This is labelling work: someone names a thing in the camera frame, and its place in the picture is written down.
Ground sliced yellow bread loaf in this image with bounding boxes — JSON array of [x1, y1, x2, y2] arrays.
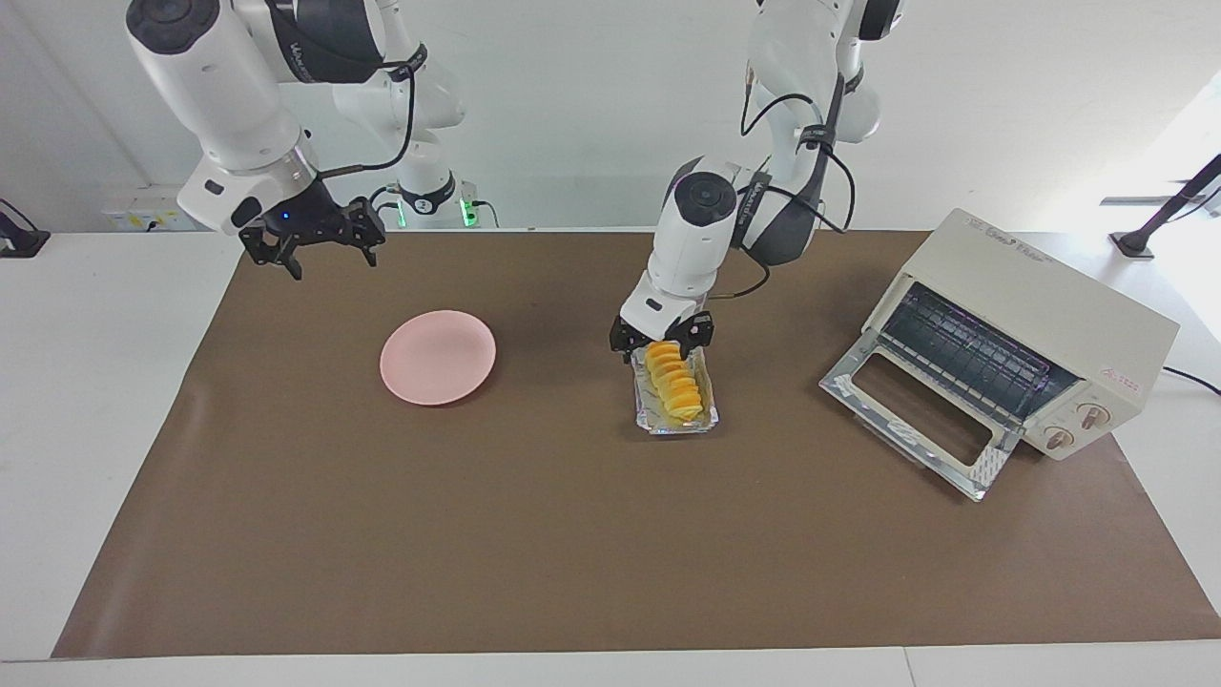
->
[[646, 341, 705, 427]]

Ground aluminium foil tray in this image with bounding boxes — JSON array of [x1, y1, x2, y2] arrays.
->
[[631, 343, 719, 437]]

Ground glass oven door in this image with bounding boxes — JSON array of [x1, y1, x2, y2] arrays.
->
[[818, 343, 1022, 504]]

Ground cream toaster oven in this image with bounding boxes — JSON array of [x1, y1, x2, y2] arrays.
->
[[818, 208, 1182, 504]]

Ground pink round plate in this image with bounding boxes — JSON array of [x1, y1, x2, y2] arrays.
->
[[380, 310, 498, 406]]

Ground brown table mat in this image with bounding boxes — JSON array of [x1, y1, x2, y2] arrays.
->
[[51, 229, 1221, 659]]

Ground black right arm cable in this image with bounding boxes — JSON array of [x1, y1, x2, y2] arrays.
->
[[320, 57, 417, 182]]

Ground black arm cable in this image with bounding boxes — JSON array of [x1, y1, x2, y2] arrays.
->
[[711, 67, 859, 302], [320, 57, 417, 182]]

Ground white wall socket box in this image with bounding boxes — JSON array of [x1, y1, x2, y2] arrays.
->
[[100, 186, 206, 232]]

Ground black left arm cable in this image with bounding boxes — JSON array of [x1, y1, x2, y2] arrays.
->
[[711, 67, 859, 302]]

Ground black clamp mount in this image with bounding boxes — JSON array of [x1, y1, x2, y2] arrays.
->
[[0, 198, 51, 259]]

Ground black oven power cable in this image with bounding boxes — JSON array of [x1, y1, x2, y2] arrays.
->
[[1162, 365, 1221, 397]]

